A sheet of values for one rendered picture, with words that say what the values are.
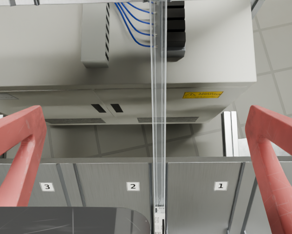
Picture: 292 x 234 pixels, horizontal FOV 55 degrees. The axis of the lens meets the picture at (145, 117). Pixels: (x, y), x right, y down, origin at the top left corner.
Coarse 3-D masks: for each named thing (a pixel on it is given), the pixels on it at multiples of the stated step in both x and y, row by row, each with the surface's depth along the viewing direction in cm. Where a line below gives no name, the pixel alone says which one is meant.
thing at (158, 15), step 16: (160, 0) 22; (160, 16) 23; (160, 32) 23; (160, 48) 24; (160, 64) 25; (160, 80) 26; (160, 96) 27; (160, 112) 28; (160, 128) 29; (160, 144) 30; (160, 160) 31; (160, 176) 33; (160, 192) 34; (160, 208) 36
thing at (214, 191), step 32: (0, 160) 34; (64, 160) 34; (96, 160) 34; (128, 160) 34; (192, 160) 33; (224, 160) 33; (288, 160) 33; (32, 192) 37; (64, 192) 36; (96, 192) 36; (128, 192) 36; (192, 192) 36; (224, 192) 36; (256, 192) 36; (192, 224) 40; (224, 224) 40; (256, 224) 39
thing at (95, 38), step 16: (96, 16) 57; (176, 16) 55; (96, 32) 57; (176, 32) 54; (96, 48) 56; (176, 48) 57; (96, 64) 58; (224, 112) 88; (224, 128) 87; (224, 144) 87
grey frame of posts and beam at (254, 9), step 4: (252, 0) 64; (256, 0) 65; (260, 0) 64; (264, 0) 64; (252, 4) 65; (256, 4) 65; (260, 4) 65; (252, 8) 68; (256, 8) 67; (252, 12) 68; (256, 12) 68; (252, 16) 70
